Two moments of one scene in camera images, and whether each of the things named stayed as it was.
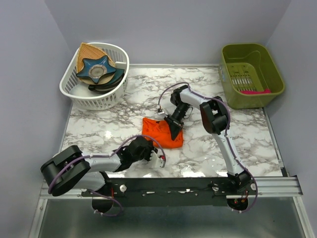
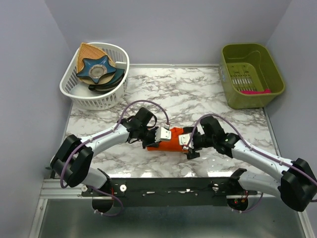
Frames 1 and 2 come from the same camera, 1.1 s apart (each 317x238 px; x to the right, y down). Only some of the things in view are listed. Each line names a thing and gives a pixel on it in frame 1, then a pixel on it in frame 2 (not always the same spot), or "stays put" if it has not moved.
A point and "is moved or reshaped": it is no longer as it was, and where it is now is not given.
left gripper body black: x=146 y=155 -> x=149 y=138
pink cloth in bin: x=266 y=91 stays put
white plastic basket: x=78 y=90 stays put
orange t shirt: x=161 y=132 is moved or reshaped
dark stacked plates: x=118 y=76 stays put
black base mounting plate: x=137 y=192 stays put
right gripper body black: x=178 y=114 -> x=199 y=142
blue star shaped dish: x=96 y=69 stays put
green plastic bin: x=250 y=77 stays put
